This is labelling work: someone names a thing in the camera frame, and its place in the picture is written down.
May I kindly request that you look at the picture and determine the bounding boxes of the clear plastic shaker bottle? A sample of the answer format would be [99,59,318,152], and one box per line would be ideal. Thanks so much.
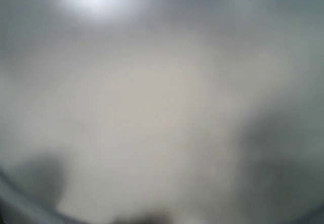
[1,0,323,223]

